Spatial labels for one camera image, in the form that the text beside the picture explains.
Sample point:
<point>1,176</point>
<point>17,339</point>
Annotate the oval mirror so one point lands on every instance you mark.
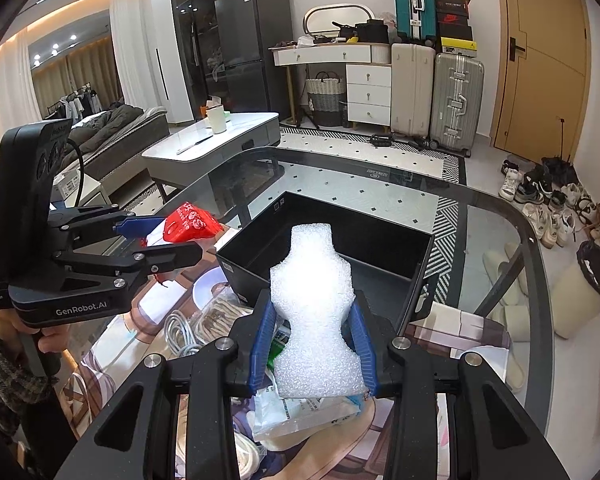
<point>337,17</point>

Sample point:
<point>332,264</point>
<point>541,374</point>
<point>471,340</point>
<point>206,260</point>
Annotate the white plastic wipes packet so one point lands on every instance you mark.
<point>300,417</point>

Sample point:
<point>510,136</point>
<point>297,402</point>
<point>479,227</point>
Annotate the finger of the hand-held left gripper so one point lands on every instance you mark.
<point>180,255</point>
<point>140,226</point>

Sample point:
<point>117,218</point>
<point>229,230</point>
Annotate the white dressing table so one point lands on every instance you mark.
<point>367,90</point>

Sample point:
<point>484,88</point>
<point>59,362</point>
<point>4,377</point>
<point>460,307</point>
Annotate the black glass cabinet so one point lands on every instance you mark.
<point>195,35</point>

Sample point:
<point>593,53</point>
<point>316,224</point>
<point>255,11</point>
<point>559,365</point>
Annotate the black yellow shoe box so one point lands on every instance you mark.
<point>457,45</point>

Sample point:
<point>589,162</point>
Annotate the silver suitcase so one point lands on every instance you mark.
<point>457,102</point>

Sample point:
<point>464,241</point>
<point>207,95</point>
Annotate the white wardrobe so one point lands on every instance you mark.
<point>167,50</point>

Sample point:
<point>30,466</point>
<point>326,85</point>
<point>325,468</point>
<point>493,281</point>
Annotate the bed with grey duvet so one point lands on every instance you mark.
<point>115,130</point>

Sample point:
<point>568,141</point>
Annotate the white curtain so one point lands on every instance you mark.
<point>130,50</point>

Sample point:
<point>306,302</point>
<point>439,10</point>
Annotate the white cup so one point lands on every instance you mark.
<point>216,120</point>

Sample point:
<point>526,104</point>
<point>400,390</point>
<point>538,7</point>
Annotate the green print packet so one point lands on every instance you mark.
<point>279,345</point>

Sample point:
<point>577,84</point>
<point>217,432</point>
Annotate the person's left hand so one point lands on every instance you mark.
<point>52,340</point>

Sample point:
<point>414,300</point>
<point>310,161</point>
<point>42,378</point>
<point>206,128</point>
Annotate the woven laundry basket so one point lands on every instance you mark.
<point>325,102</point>

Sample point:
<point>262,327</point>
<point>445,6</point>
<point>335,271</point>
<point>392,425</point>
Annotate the black shoe box red logo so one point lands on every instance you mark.
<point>455,24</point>

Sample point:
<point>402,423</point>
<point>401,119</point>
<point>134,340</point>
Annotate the beige suitcase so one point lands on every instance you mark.
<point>412,90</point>

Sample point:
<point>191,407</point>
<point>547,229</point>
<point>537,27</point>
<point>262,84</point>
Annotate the white foam piece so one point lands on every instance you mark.
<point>312,310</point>

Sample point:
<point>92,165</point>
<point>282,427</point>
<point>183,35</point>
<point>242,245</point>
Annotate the wooden door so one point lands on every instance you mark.
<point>540,60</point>

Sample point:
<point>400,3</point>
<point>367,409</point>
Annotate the clothes rack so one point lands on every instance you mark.
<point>75,102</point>

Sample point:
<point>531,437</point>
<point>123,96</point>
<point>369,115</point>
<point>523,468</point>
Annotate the white coffee table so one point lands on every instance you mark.
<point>205,152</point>

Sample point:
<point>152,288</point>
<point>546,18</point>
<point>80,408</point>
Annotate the black shoe box orange label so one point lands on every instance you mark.
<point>455,0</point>

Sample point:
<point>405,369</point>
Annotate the person's dark clothing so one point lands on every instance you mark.
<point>40,440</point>

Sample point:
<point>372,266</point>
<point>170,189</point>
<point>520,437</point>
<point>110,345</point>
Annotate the black handbag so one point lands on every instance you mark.
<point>372,32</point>

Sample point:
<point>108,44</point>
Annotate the person's left forearm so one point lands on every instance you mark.
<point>2,385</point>

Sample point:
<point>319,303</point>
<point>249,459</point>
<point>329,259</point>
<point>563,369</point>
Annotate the teal suitcase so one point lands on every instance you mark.
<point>412,5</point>

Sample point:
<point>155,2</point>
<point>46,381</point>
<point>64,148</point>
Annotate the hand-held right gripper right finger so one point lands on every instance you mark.
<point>362,345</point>

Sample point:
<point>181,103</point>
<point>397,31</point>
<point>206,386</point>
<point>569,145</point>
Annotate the red printed packet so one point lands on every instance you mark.
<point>190,222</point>

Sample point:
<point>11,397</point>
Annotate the trash bin black liner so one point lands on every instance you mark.
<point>580,290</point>

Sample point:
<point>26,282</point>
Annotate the printed cartoon desk mat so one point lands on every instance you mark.
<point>150,305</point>

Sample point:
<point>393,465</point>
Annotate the grey refrigerator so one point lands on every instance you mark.
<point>252,50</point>

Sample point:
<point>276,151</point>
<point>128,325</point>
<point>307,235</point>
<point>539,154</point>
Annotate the pile of shoes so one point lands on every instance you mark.
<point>545,205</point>

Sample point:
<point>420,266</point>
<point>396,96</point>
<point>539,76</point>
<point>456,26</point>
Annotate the black storage box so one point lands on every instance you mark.
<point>380,245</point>

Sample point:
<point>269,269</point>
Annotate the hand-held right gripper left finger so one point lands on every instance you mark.
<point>260,350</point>

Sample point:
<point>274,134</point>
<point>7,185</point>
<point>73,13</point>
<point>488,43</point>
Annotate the cream slipper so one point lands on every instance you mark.
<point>517,321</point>
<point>512,370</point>
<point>500,270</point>

